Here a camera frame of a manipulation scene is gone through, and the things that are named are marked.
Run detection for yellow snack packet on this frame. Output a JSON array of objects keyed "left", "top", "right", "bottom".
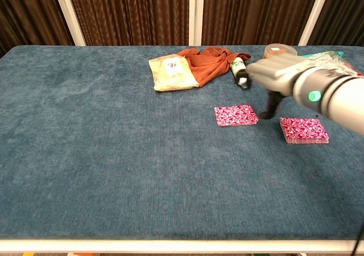
[{"left": 148, "top": 55, "right": 200, "bottom": 92}]

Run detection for round clear jar brown contents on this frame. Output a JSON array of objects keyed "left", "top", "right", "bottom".
[{"left": 263, "top": 43, "right": 298, "bottom": 60}]

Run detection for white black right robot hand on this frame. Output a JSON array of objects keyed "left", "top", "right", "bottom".
[{"left": 237, "top": 53, "right": 307, "bottom": 121}]

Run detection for pink patterned block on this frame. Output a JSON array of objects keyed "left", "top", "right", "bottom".
[{"left": 214, "top": 104, "right": 260, "bottom": 127}]

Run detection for teal white snack bag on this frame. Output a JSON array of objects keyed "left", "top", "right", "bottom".
[{"left": 298, "top": 50, "right": 364, "bottom": 78}]

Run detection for white frame post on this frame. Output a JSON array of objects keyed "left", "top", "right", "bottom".
[
  {"left": 188, "top": 0, "right": 205, "bottom": 47},
  {"left": 51, "top": 0, "right": 86, "bottom": 47},
  {"left": 297, "top": 0, "right": 333, "bottom": 47}
]

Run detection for red white patterned block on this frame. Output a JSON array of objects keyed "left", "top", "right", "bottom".
[{"left": 279, "top": 117, "right": 330, "bottom": 145}]

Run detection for small white green-label bottle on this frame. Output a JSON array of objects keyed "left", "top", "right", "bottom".
[{"left": 229, "top": 57, "right": 251, "bottom": 90}]

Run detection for crumpled orange cloth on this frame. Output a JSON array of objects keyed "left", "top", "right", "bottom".
[{"left": 176, "top": 47, "right": 253, "bottom": 88}]

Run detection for blue fabric table mat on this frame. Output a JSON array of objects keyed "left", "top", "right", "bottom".
[{"left": 0, "top": 45, "right": 364, "bottom": 241}]

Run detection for brown pleated curtain panel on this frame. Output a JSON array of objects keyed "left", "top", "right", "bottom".
[
  {"left": 65, "top": 0, "right": 191, "bottom": 47},
  {"left": 308, "top": 0, "right": 364, "bottom": 47},
  {"left": 0, "top": 0, "right": 74, "bottom": 57},
  {"left": 201, "top": 0, "right": 322, "bottom": 47}
]

